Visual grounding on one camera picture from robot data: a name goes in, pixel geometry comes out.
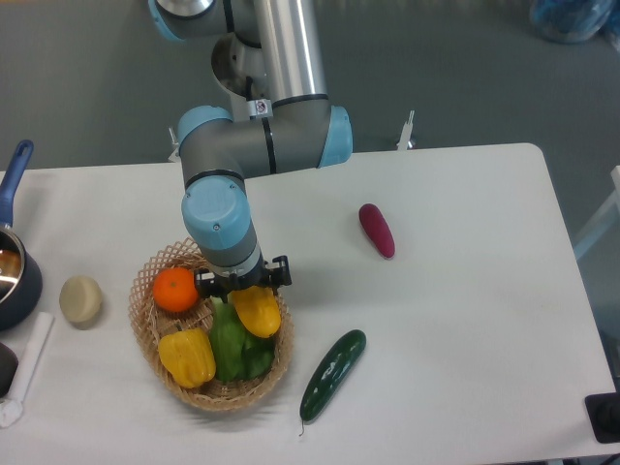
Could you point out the yellow bell pepper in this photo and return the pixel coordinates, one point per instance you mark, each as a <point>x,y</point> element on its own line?
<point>188,357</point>

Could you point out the beige round potato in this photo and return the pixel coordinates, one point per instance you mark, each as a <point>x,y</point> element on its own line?
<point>80,299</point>

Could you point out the white frame at right edge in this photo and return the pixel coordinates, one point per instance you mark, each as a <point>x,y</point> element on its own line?
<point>600,222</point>

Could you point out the black device at table edge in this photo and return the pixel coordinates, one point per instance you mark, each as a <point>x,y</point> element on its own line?
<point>603,413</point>

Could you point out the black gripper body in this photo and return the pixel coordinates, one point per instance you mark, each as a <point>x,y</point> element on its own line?
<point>257,276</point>

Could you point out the dark green cucumber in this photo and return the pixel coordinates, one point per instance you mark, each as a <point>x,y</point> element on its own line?
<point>329,375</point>

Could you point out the yellow mango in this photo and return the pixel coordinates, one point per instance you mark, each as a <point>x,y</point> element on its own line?
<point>258,310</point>

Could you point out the black object at left edge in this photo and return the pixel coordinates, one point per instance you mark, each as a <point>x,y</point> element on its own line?
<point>8,368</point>

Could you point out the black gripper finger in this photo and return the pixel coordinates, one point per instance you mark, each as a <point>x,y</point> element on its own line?
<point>278,273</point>
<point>207,285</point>

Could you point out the green bok choy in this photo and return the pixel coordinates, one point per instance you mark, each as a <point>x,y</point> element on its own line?
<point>239,355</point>

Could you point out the blue plastic bag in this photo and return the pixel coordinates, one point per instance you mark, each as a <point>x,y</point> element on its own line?
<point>570,22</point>

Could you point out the woven wicker basket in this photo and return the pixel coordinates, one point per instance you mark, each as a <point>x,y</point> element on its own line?
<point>150,323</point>

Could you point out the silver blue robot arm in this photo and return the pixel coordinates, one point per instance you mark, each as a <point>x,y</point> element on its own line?
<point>268,53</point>

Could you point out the orange fruit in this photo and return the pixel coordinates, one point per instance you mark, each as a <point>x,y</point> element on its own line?
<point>174,290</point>

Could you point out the dark blue saucepan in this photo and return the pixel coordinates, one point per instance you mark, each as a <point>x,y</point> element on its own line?
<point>21,278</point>

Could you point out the purple sweet potato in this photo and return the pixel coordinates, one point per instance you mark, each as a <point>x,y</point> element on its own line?
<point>377,230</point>

